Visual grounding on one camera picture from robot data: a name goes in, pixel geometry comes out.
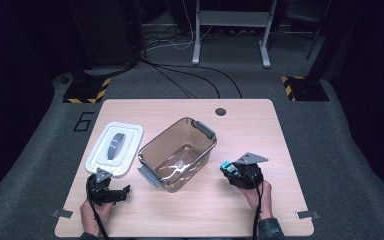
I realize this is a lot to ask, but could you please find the white metal stand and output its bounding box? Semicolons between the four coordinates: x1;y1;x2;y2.
191;0;279;69

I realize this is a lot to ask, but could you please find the black yellow striped stand base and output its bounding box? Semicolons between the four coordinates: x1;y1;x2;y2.
281;75;330;102
62;77;112;104

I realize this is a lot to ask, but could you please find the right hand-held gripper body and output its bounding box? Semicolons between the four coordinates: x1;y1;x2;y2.
225;152;270;190

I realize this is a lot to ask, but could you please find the white floor cable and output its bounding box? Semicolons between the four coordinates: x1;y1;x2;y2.
144;0;214;52

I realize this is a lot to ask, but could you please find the black floor cable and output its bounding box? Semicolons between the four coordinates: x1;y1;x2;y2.
139;59;198;100
153;63;243;100

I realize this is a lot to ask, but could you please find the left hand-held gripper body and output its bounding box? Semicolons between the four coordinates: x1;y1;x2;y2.
85;167;125;207

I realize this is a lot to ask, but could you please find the hand-held gripper cable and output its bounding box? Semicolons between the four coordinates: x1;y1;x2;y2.
85;173;110;240
243;166;265;240

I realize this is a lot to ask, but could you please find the grey tape piece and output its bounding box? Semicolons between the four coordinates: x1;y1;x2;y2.
295;210;320;220
51;208;74;220

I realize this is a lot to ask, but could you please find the black tape floor marking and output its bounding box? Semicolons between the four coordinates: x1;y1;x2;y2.
72;111;95;132

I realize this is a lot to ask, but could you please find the brown transparent storage box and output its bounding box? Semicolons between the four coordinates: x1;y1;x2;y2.
137;116;218;194

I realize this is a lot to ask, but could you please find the right hand-held gripper cable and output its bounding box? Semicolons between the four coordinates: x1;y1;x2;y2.
243;166;265;240

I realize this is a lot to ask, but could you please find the white lid with grey handle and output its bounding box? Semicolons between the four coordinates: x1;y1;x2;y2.
84;121;145;179

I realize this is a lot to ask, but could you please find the person's left hand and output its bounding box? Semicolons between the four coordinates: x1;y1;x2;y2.
79;198;115;238

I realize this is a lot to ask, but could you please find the left hand-held gripper cable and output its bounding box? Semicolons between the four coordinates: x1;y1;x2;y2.
85;173;110;240

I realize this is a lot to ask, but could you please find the person's right hand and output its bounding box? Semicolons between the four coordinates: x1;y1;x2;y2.
235;180;274;221

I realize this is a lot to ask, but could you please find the black stand pole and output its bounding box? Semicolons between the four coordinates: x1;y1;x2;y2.
64;0;88;83
306;0;333;81

